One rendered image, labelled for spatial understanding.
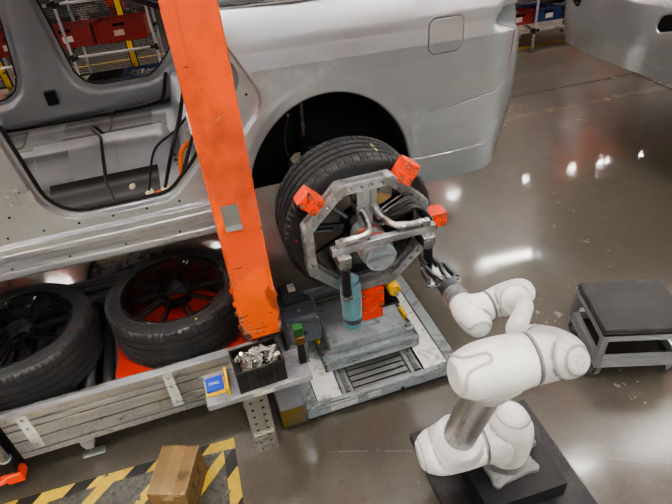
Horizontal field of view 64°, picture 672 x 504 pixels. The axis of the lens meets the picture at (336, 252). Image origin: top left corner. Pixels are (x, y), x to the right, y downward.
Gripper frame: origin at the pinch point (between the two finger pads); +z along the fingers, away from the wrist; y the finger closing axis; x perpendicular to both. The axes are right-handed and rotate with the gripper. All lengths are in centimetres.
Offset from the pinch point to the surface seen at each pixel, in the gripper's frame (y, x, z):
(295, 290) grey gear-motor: -46, -40, 50
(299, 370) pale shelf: -58, -38, -2
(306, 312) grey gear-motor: -45, -42, 35
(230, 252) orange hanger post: -73, 16, 16
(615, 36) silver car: 213, 17, 153
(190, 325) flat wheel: -97, -33, 37
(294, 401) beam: -61, -70, 9
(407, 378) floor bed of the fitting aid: -6, -75, 6
